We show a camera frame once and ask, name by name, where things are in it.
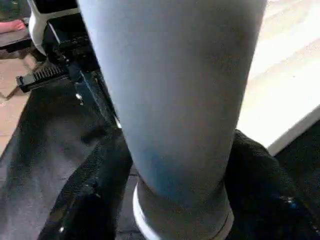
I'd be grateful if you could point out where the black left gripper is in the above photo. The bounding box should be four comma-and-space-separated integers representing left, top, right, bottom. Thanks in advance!
15, 12, 121, 129

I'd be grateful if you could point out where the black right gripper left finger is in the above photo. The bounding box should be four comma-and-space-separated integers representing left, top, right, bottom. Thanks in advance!
37, 131, 134, 240

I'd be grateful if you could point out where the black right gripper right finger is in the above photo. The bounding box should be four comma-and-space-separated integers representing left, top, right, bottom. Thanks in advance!
223, 129, 320, 240

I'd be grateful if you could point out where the white plastic table leg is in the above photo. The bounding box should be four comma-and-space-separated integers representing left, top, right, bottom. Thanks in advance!
76, 0, 269, 240

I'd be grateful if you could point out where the white plastic table top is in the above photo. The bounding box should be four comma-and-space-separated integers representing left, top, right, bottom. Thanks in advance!
132, 0, 320, 240

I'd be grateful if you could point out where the black work mat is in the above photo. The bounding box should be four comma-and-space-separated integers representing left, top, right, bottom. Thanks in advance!
0, 37, 320, 240

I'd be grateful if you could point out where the black metal stand bar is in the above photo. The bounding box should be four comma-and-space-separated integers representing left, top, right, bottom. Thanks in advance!
0, 31, 35, 54

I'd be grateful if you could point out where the bare pink foot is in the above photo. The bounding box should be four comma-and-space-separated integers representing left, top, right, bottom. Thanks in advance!
0, 19, 27, 35

